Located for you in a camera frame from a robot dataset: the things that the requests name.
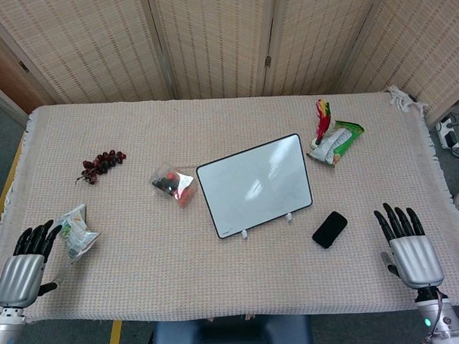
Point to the black framed whiteboard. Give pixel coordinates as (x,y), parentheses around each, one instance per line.
(254,184)

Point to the colourful feather shuttlecock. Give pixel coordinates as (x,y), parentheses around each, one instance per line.
(323,119)

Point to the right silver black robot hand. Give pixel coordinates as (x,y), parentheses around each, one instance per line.
(413,256)

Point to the white power strip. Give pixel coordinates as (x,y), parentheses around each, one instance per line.
(447,134)

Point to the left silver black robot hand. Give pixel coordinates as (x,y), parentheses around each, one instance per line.
(20,273)

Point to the bamboo folding screen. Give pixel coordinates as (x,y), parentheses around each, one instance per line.
(217,40)

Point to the dark red grape bunch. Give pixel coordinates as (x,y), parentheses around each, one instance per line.
(103,164)

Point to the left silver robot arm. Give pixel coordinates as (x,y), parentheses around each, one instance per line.
(7,334)

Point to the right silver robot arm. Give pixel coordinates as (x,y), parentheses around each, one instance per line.
(438,315)

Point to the beige woven tablecloth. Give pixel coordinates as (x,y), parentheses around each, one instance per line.
(232,262)

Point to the clear bag of berries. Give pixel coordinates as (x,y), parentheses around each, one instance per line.
(174,185)

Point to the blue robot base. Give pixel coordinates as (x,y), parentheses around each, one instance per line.
(229,336)

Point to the black rounded rectangular block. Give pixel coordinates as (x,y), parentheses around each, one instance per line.
(330,229)

